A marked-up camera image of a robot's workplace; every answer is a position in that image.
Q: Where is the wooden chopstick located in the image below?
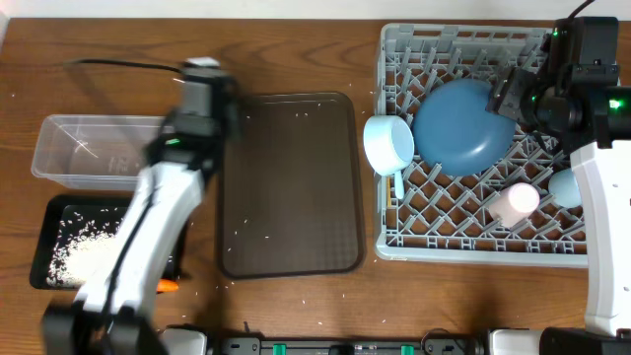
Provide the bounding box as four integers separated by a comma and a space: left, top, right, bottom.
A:
386, 187, 392, 208

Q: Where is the blue plate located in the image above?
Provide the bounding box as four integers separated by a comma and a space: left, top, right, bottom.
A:
412, 79, 517, 177

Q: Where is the white rice pile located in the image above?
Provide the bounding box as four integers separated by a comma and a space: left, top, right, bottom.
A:
45, 205, 126, 289

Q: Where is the light blue plastic cup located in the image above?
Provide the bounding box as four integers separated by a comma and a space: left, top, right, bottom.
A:
548, 169, 582, 208

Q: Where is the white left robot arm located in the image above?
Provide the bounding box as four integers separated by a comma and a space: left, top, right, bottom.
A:
41, 68, 239, 354

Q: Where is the light blue plastic knife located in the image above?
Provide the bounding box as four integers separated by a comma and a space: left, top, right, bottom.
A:
393, 171, 405, 199

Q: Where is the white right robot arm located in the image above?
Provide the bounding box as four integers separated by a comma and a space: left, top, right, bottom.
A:
486, 64, 630, 354

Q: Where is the clear plastic bin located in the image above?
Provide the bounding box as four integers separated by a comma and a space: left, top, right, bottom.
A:
31, 114, 163, 191

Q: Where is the black bin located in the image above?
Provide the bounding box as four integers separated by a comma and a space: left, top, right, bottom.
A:
29, 193, 186, 291

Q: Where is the pink plastic cup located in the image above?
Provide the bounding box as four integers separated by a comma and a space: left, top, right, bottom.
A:
489, 182, 540, 228

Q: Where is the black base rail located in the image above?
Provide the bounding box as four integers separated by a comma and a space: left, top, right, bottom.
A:
213, 334, 486, 355

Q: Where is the light blue rice bowl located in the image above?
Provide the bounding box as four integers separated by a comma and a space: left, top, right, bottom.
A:
363, 115, 414, 176

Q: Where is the orange carrot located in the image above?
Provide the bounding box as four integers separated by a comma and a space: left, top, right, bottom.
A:
156, 279, 179, 293

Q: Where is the grey dishwasher rack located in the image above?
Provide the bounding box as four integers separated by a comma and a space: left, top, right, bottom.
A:
376, 24, 589, 268

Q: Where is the brown serving tray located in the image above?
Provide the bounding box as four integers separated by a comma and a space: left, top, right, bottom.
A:
217, 92, 365, 280

